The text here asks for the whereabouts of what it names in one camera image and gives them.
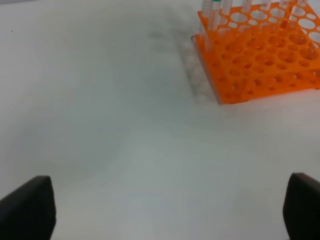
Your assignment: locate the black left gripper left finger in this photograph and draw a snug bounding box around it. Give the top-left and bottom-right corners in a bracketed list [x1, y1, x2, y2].
[0, 175, 57, 240]

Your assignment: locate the orange test tube rack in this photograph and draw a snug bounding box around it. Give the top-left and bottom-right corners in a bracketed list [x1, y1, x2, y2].
[195, 0, 320, 104]

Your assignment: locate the second row left tube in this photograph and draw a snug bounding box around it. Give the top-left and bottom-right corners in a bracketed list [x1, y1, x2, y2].
[204, 0, 224, 51]

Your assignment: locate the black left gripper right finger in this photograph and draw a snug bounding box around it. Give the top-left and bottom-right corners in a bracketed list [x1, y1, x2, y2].
[282, 173, 320, 240]

